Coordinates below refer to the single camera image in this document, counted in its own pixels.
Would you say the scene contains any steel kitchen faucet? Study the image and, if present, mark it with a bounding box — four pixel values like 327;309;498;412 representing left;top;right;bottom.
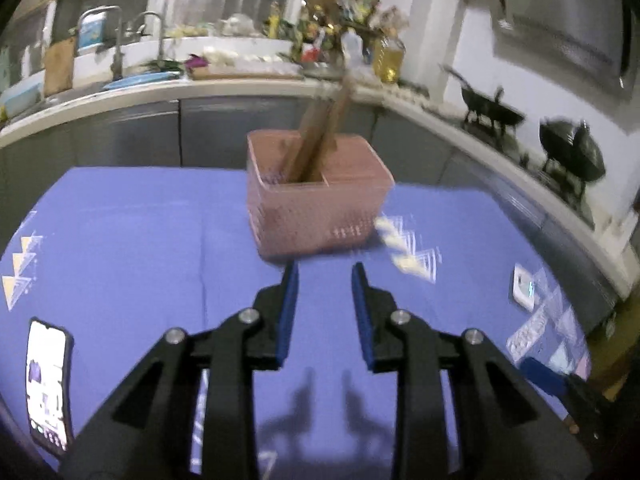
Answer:
76;4;124;81

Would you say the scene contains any white square device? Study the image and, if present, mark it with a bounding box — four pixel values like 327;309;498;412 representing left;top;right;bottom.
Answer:
511;264;536;313

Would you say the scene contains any black smartphone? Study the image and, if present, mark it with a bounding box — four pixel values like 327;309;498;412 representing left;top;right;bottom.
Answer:
25;318;74;458

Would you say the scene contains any blue printed tablecloth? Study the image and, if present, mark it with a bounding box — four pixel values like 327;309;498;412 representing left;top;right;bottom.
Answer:
1;168;585;479

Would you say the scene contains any black lidded pot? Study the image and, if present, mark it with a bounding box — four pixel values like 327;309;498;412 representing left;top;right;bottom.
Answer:
539;118;606;196

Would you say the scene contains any pink perforated utensil basket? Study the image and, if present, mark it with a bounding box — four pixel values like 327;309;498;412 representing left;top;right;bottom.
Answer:
247;130;395;260

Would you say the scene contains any black wok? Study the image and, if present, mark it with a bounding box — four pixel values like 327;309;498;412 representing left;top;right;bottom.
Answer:
440;64;525;136

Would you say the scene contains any blue plastic basin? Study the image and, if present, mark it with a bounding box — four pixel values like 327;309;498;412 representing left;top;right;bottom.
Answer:
102;70;182;91

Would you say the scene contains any steel range hood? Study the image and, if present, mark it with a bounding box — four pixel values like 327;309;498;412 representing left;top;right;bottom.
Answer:
489;0;639;100

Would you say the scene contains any cooking oil bottle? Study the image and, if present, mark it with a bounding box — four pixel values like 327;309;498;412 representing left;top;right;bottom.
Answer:
372;28;406;84

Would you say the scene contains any wooden cutting board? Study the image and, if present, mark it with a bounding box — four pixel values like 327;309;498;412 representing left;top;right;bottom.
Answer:
43;37;76;98

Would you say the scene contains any white plastic jug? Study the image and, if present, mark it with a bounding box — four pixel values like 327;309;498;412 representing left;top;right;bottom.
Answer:
341;27;363;70

